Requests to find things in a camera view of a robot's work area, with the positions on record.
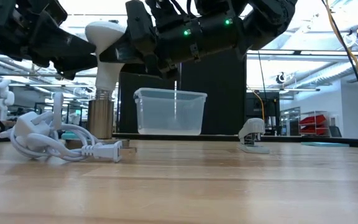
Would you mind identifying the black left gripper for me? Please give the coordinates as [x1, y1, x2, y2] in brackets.
[11, 2, 98, 80]

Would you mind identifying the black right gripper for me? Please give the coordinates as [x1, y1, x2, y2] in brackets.
[99, 0, 214, 78]

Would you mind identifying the white lightbulb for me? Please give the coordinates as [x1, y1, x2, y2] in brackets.
[85, 21, 127, 101]

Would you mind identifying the brass lamp socket base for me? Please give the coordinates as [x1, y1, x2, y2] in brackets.
[64, 98, 137, 156]

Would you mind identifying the white power cord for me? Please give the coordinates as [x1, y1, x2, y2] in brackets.
[0, 92, 124, 164]

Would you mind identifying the clear plastic bin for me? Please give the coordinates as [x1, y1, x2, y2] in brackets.
[133, 87, 208, 136]

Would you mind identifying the black room divider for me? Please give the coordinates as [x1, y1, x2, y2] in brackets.
[118, 49, 248, 135]

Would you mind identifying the grey stapler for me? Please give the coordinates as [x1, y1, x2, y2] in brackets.
[237, 118, 270, 154]

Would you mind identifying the black equipment rack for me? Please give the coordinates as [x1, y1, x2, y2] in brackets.
[246, 91, 281, 135]

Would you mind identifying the shelf with red bins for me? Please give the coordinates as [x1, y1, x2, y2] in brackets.
[299, 111, 328, 136]

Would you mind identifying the blue sticky note pad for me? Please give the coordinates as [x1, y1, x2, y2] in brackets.
[301, 141, 350, 147]

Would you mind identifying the black office chair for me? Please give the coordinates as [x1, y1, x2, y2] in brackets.
[328, 125, 344, 138]

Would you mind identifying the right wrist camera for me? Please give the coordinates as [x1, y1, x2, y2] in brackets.
[146, 0, 198, 24]

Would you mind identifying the black aluminium table frame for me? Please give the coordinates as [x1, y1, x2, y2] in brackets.
[0, 131, 358, 149]

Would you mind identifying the thin yellow cable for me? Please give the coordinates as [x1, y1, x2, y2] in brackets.
[247, 85, 265, 123]

